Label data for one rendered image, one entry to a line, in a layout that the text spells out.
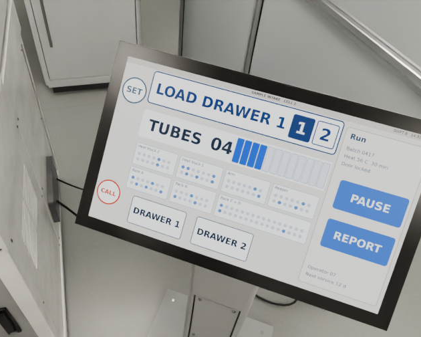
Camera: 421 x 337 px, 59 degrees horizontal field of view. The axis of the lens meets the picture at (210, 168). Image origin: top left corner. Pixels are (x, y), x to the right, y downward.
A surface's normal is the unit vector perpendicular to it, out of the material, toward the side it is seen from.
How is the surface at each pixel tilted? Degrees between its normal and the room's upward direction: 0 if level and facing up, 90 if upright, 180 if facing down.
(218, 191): 50
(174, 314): 5
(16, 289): 90
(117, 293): 0
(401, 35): 90
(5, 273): 90
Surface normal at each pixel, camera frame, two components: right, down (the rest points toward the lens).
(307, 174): -0.17, 0.07
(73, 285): 0.10, -0.69
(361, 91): -0.93, 0.19
